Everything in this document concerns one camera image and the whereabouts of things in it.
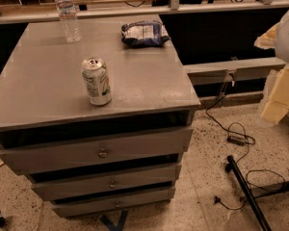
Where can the clear plastic water bottle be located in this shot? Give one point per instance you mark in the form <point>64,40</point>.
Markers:
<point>68,17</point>

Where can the bottom grey drawer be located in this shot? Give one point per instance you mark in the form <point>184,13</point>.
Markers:
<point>113,202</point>

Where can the middle grey drawer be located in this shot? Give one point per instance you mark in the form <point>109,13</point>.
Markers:
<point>106,182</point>

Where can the grey drawer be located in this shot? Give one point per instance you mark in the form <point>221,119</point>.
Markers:
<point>89,153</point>
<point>113,202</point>
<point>106,182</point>

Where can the green white 7up can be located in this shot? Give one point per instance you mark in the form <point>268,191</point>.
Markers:
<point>95,76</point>

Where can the black tripod leg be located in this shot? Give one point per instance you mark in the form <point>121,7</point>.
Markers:
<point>232,166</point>

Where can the grey drawer cabinet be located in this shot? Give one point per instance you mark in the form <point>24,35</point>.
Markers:
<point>44,100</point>

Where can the top grey drawer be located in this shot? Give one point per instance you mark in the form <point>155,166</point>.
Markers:
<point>89,153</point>

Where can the blue white chip bag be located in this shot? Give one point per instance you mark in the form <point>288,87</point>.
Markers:
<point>144,34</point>

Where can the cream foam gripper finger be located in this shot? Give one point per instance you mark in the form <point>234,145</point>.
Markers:
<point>268,39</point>
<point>277,105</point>

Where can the black power adapter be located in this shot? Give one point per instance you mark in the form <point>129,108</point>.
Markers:
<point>236,140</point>

